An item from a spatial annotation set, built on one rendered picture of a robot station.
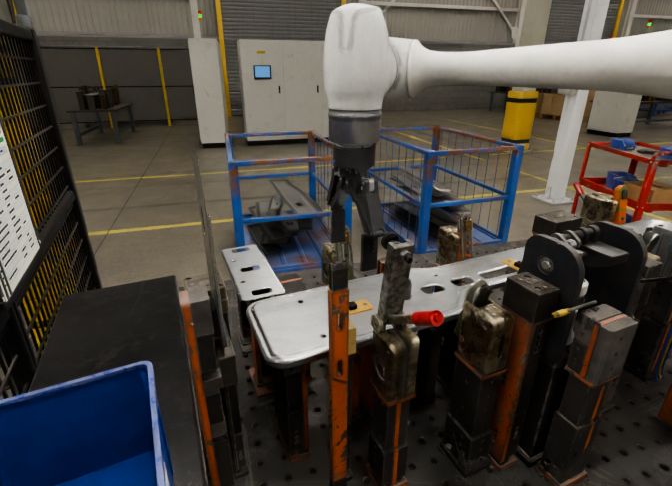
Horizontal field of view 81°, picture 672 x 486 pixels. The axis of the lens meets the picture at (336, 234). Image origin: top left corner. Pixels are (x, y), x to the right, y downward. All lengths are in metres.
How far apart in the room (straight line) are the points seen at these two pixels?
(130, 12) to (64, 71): 3.12
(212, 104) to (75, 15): 7.44
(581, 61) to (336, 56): 0.33
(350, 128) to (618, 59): 0.36
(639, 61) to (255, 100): 8.10
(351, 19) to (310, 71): 8.06
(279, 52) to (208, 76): 1.45
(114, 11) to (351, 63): 14.38
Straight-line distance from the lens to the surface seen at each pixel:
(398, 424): 0.80
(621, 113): 11.48
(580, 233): 0.86
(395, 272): 0.62
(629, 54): 0.64
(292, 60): 8.64
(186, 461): 0.57
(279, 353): 0.73
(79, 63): 12.84
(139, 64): 12.57
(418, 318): 0.59
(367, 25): 0.66
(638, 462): 1.15
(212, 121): 8.49
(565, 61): 0.65
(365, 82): 0.65
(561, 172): 5.33
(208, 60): 8.44
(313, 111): 8.76
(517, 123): 8.31
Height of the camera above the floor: 1.46
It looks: 23 degrees down
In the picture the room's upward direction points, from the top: straight up
